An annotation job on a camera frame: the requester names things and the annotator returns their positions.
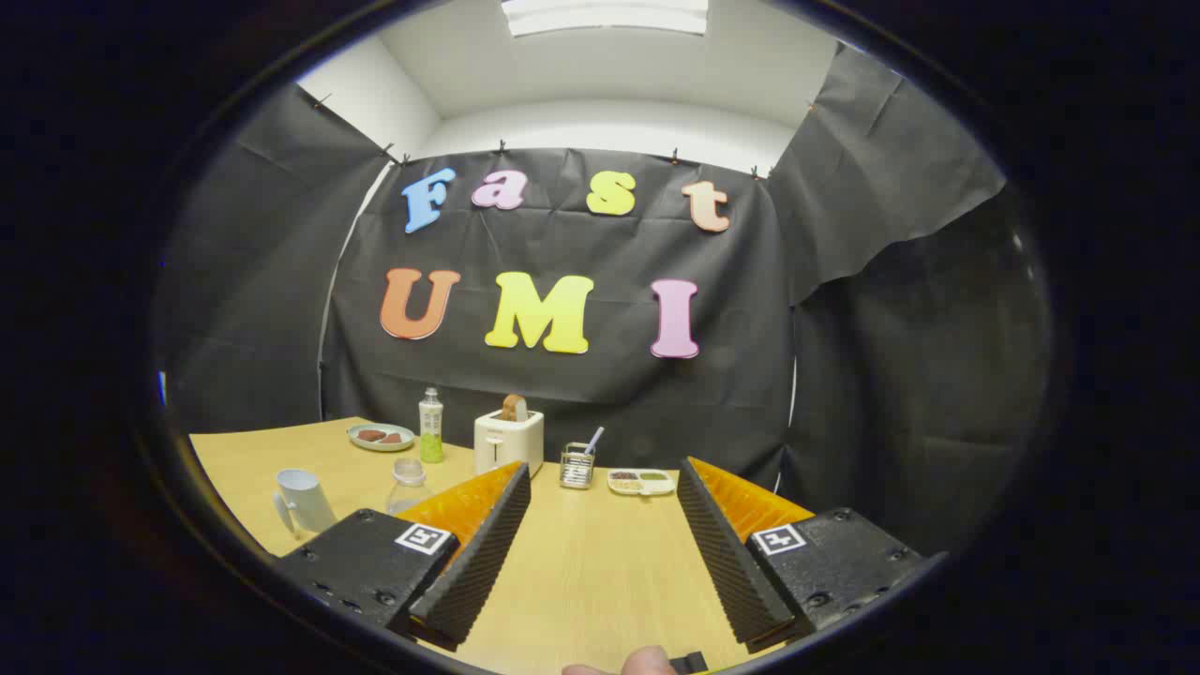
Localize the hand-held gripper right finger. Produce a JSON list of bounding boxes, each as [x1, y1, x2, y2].
[[677, 457, 948, 654]]

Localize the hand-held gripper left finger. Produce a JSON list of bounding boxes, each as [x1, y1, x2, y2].
[[277, 459, 533, 653]]

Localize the clear juice bottle green label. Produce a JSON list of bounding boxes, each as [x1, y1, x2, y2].
[[388, 457, 434, 516]]

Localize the pale blue cup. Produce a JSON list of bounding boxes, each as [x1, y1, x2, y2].
[[273, 469, 338, 537]]

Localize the capped bottle green label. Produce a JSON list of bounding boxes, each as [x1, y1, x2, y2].
[[418, 387, 445, 464]]

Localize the wooden table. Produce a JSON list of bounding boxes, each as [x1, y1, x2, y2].
[[189, 417, 817, 675]]

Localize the white divided dish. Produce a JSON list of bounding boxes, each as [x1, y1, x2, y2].
[[607, 470, 677, 497]]

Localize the white toaster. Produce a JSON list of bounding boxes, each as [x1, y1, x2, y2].
[[473, 409, 546, 479]]

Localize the green plate with red food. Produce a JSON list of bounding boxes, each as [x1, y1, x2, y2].
[[347, 423, 416, 453]]

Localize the black backdrop cloth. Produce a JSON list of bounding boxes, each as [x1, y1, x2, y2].
[[155, 42, 1051, 554]]

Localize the ceiling light panel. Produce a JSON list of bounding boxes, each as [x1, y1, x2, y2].
[[501, 0, 710, 38]]

